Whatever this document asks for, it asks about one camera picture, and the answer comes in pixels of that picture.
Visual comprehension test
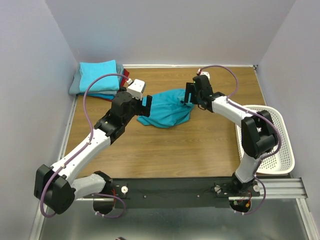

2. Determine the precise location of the teal t-shirt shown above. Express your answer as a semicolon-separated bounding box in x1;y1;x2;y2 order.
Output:
137;88;195;129

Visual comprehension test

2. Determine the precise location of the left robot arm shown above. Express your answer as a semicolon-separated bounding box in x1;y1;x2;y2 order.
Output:
34;82;152;218

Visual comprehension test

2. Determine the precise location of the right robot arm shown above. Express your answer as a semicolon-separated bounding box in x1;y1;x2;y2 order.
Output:
184;75;281;196

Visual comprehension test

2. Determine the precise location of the folded red t-shirt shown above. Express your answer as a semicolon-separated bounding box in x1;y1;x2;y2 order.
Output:
101;69;130;101

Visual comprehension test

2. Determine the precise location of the folded light blue t-shirt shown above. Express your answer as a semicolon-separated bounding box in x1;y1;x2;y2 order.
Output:
79;60;120;93

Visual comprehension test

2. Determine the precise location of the folded grey t-shirt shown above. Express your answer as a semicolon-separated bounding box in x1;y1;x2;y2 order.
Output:
69;63;125;95

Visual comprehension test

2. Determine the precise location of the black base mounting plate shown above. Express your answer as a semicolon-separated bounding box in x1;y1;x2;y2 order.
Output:
82;177;261;215

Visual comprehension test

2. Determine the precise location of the white perforated laundry basket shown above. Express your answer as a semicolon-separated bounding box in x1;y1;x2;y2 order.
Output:
245;105;295;175

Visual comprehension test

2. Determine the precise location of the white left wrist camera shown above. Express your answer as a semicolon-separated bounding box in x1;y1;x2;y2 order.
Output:
126;79;146;98

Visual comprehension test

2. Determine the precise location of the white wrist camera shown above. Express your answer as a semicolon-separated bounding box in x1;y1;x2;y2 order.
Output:
196;68;211;80
126;79;146;98

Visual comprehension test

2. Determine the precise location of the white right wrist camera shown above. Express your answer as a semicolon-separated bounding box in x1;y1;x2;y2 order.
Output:
196;68;211;80

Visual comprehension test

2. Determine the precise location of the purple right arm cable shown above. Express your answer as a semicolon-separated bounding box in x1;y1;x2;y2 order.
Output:
198;64;282;216

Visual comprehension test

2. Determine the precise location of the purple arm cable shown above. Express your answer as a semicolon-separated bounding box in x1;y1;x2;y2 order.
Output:
39;72;131;219
198;64;282;216

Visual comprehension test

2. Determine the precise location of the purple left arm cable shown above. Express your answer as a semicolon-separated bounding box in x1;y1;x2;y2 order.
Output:
39;72;131;219

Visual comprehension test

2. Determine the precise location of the aluminium rail frame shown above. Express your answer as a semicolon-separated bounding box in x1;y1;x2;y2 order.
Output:
29;64;313;240

